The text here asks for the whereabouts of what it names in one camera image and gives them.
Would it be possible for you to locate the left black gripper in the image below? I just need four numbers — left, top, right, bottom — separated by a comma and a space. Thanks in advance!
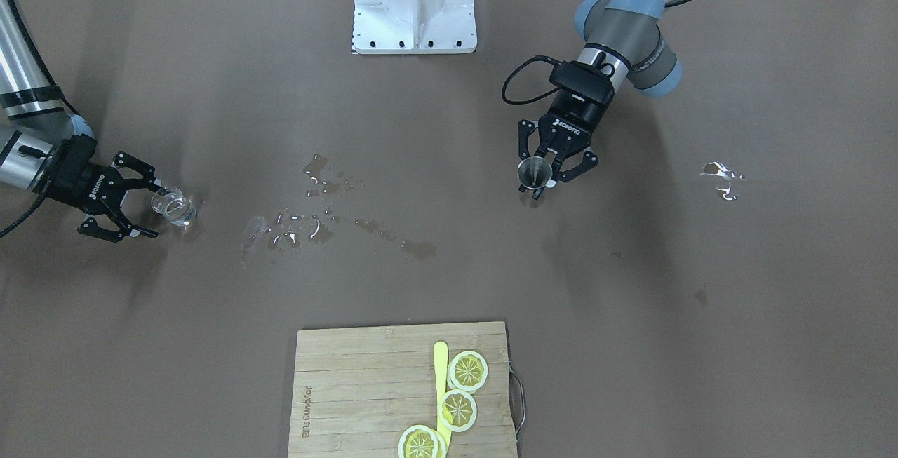
518, 90, 615, 187

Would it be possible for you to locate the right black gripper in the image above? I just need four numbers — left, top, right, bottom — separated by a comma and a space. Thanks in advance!
46, 135, 161, 243

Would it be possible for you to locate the steel jigger shaker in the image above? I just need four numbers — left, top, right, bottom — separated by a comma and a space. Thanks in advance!
517, 156, 552, 201

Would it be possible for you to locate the clear glass measuring cup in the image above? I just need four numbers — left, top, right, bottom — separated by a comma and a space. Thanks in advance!
150, 187, 198, 227

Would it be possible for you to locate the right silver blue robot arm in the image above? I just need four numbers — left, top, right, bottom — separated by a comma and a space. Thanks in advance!
1, 0, 161, 243

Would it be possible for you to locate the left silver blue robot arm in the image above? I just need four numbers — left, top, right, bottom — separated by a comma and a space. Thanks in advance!
517, 0, 692, 199

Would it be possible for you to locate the lemon slice far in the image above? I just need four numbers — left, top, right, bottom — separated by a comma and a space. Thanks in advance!
447, 350, 490, 394

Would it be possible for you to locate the bamboo cutting board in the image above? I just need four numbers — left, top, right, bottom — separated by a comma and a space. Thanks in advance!
288, 321, 518, 457

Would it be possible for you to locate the lemon slice near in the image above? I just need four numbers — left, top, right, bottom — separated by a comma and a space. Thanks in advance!
396, 425, 447, 458

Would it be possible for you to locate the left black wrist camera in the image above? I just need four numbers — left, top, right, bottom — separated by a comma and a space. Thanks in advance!
549, 61, 616, 105

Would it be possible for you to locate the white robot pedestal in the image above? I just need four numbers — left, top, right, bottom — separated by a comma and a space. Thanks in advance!
351, 0, 478, 55

